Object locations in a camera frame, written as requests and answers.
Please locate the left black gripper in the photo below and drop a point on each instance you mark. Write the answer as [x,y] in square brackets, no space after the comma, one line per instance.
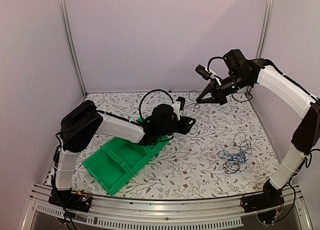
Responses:
[185,128]

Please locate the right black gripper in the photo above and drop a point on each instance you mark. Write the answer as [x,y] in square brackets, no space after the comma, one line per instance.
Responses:
[214,87]

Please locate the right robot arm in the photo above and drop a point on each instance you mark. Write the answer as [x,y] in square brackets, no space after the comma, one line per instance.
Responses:
[242,73]

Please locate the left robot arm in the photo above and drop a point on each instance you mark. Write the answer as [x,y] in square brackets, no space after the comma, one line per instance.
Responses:
[84,122]

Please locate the floral patterned table mat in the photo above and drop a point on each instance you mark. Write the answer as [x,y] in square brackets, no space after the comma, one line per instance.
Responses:
[228,155]

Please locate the green three-compartment bin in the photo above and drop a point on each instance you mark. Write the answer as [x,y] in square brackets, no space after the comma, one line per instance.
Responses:
[119,160]

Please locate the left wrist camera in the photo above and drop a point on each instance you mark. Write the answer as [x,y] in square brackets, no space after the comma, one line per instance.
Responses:
[178,106]

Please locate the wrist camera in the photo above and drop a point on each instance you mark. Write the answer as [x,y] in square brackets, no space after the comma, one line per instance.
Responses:
[208,75]
[178,106]

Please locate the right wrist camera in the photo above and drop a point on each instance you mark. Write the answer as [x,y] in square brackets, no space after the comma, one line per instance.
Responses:
[208,75]

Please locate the front aluminium rail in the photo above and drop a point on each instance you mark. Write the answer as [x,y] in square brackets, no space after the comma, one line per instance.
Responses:
[111,213]

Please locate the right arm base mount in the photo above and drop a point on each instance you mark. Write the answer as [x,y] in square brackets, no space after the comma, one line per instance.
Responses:
[257,201]

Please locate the right aluminium frame post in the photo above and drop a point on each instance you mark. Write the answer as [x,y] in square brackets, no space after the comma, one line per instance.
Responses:
[266,20]

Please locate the aluminium frame post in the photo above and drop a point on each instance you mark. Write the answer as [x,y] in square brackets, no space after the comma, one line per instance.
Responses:
[266,20]
[71,46]

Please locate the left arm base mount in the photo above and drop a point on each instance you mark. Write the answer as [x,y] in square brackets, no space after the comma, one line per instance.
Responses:
[71,200]

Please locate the left aluminium frame post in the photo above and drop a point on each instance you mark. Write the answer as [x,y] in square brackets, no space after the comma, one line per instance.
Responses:
[71,46]

